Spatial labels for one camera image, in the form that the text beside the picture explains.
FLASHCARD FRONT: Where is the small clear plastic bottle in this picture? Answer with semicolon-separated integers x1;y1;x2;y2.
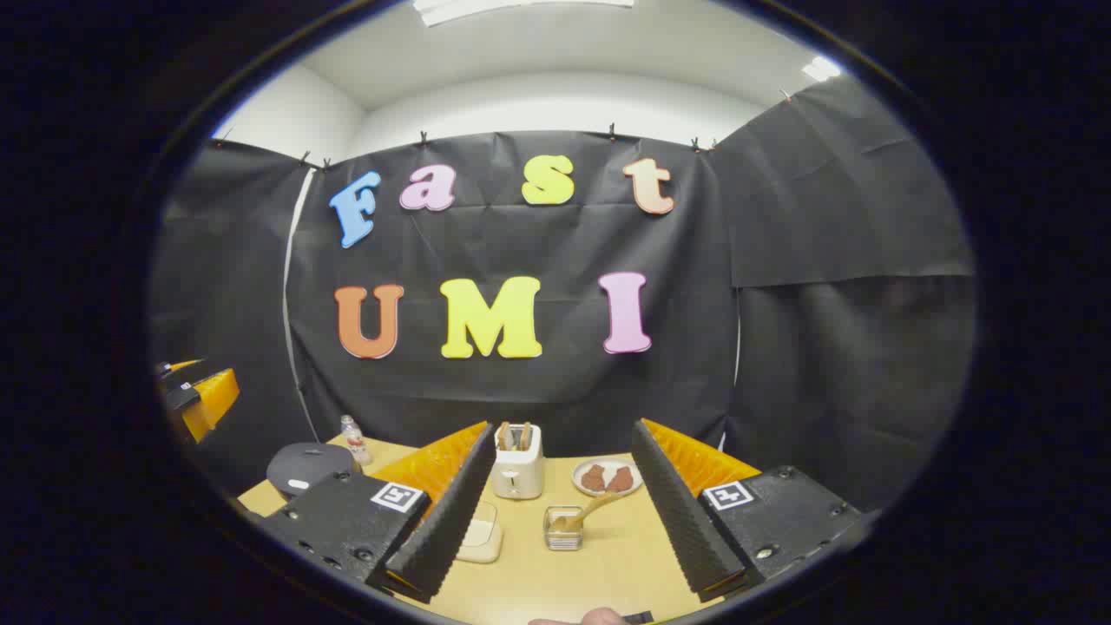
340;415;373;467

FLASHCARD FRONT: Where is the white round plate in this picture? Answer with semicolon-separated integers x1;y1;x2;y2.
571;458;645;498

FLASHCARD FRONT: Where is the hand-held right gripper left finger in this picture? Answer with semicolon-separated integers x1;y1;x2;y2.
259;421;497;605

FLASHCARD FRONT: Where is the dark grey rice cooker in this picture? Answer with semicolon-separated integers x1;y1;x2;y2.
266;443;358;502

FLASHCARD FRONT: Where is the wooden spoon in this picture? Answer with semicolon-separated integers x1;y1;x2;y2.
553;489;634;532

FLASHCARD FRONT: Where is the white toaster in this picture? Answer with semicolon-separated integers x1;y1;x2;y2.
491;424;545;501

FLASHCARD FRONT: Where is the row of black cloth clips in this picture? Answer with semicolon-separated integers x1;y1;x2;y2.
213;87;795;170

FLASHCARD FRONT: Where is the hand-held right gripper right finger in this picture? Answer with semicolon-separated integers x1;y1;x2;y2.
630;418;864;602

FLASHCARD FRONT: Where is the black backdrop cloth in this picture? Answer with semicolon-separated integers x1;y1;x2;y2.
149;74;977;513

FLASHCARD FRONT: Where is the cream square tray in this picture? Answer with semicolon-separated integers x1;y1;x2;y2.
457;501;505;564

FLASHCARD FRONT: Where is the clear chopstick holder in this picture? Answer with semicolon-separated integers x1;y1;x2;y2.
543;505;584;552

